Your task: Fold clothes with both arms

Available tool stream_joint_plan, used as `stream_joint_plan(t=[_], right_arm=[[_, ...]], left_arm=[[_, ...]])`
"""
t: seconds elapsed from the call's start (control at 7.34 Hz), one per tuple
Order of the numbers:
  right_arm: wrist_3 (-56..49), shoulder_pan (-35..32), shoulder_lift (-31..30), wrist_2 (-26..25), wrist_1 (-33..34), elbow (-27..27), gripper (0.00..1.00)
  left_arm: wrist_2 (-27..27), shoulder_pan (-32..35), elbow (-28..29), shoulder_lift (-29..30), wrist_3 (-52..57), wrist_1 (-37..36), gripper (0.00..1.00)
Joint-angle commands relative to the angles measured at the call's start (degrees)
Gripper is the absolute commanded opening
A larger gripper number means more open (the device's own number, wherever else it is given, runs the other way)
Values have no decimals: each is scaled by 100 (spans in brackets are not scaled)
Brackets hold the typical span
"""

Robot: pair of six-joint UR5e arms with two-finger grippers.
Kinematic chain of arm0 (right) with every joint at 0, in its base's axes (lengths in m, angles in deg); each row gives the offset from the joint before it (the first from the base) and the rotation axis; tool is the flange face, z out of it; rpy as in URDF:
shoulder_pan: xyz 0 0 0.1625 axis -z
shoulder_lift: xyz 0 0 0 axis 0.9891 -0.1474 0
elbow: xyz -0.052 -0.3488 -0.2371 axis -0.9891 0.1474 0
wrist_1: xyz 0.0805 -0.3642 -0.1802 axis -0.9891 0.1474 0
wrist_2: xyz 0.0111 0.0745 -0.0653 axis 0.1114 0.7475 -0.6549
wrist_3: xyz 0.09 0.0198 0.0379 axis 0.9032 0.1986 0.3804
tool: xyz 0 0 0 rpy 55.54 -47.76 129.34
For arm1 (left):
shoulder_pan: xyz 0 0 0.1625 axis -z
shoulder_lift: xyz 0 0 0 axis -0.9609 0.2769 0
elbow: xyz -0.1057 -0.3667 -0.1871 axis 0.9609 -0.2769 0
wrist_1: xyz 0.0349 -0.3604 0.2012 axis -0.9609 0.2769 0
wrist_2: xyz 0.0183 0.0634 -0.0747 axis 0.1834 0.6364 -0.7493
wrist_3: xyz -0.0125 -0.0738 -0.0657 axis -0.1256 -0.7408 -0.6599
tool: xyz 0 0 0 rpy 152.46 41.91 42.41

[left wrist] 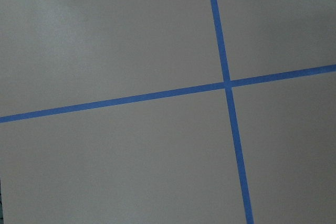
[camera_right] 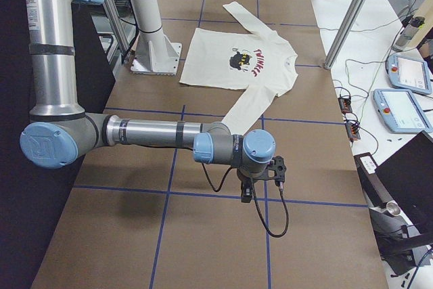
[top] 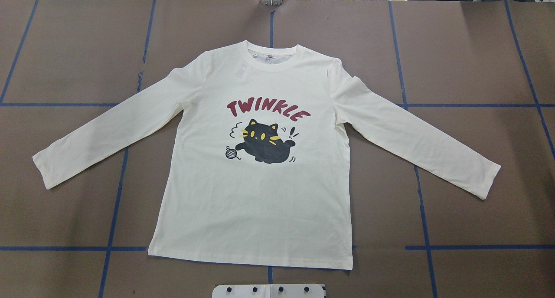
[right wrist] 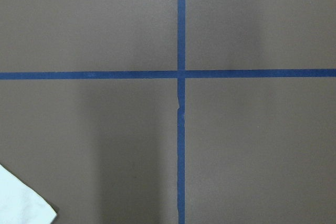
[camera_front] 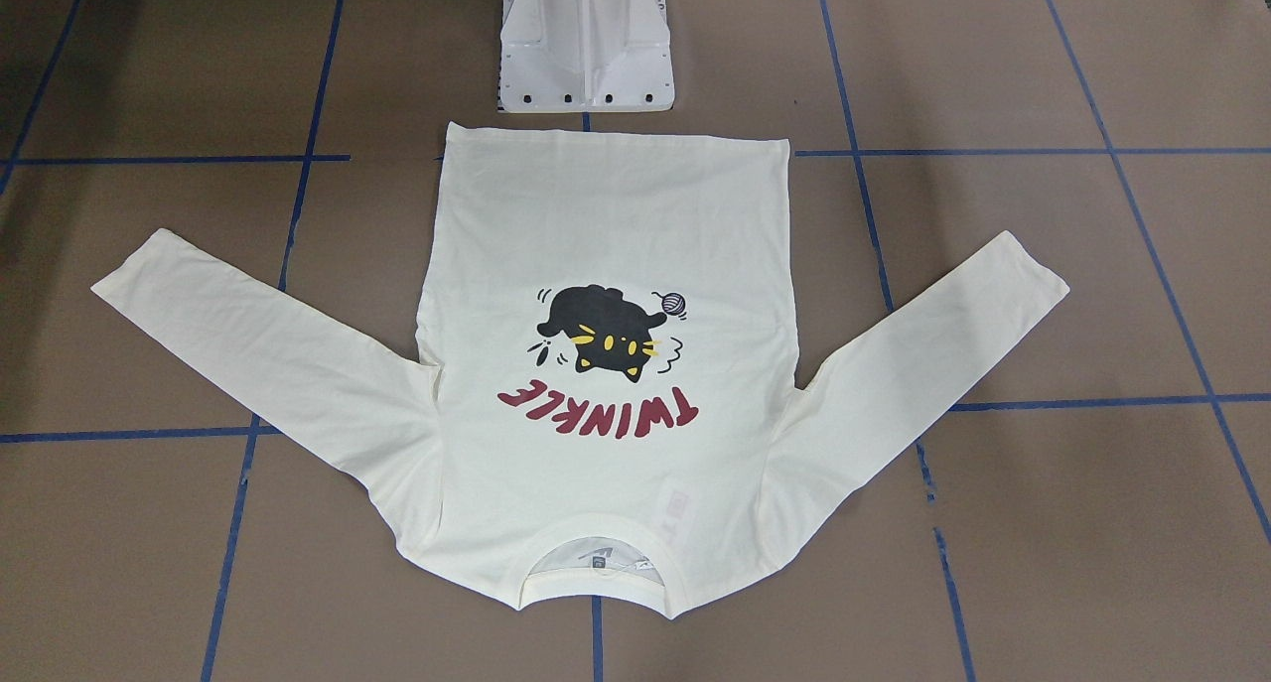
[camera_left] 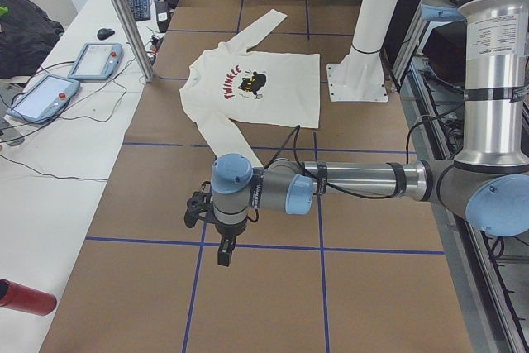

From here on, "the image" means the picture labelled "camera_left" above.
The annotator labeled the red cylinder bottle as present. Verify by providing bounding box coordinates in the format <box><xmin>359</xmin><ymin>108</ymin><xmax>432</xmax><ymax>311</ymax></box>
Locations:
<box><xmin>1</xmin><ymin>279</ymin><xmax>57</xmax><ymax>316</ymax></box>

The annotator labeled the black computer keyboard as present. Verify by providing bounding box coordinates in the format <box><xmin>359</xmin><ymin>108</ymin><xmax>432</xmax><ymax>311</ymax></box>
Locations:
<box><xmin>126</xmin><ymin>0</ymin><xmax>150</xmax><ymax>21</ymax></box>

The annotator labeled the black power adapter box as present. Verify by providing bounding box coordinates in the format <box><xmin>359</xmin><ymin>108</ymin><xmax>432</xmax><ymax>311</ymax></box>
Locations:
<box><xmin>154</xmin><ymin>0</ymin><xmax>171</xmax><ymax>33</ymax></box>

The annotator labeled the aluminium frame post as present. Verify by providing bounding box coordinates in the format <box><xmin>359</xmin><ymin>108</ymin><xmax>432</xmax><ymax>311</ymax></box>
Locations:
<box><xmin>111</xmin><ymin>0</ymin><xmax>154</xmax><ymax>83</ymax></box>

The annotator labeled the near blue teach pendant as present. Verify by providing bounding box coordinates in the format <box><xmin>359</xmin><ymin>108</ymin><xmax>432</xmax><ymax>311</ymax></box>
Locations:
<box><xmin>6</xmin><ymin>74</ymin><xmax>80</xmax><ymax>124</ymax></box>

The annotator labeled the white camera mast with base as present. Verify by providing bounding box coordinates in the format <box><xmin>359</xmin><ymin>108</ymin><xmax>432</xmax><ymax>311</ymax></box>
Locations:
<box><xmin>327</xmin><ymin>0</ymin><xmax>398</xmax><ymax>103</ymax></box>

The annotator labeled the far blue teach pendant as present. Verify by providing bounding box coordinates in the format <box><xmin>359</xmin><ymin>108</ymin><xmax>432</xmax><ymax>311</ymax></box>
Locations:
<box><xmin>68</xmin><ymin>43</ymin><xmax>123</xmax><ymax>81</ymax></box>

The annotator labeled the black computer mouse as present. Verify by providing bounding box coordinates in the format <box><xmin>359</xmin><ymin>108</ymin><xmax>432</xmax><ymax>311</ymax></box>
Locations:
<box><xmin>97</xmin><ymin>28</ymin><xmax>115</xmax><ymax>41</ymax></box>

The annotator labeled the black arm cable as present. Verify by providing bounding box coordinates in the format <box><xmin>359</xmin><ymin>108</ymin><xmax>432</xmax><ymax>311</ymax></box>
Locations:
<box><xmin>264</xmin><ymin>115</ymin><xmax>454</xmax><ymax>201</ymax></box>

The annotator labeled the black bag with green tag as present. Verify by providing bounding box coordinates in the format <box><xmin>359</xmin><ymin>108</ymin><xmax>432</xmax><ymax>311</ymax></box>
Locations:
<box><xmin>1</xmin><ymin>0</ymin><xmax>64</xmax><ymax>79</ymax></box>

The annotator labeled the white long-sleeve cat shirt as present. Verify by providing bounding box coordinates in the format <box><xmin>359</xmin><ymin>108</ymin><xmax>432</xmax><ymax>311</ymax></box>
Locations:
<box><xmin>179</xmin><ymin>10</ymin><xmax>320</xmax><ymax>167</ymax></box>

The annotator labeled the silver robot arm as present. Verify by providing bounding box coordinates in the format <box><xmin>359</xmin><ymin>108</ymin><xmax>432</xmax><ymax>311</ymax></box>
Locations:
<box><xmin>206</xmin><ymin>0</ymin><xmax>528</xmax><ymax>266</ymax></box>

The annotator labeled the blue teach pendant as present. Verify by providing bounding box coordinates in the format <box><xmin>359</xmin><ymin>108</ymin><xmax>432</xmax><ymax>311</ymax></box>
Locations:
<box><xmin>68</xmin><ymin>43</ymin><xmax>123</xmax><ymax>81</ymax></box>
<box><xmin>6</xmin><ymin>74</ymin><xmax>80</xmax><ymax>124</ymax></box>

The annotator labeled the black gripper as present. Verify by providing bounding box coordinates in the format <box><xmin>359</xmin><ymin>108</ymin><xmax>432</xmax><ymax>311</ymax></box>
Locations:
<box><xmin>215</xmin><ymin>220</ymin><xmax>247</xmax><ymax>266</ymax></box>

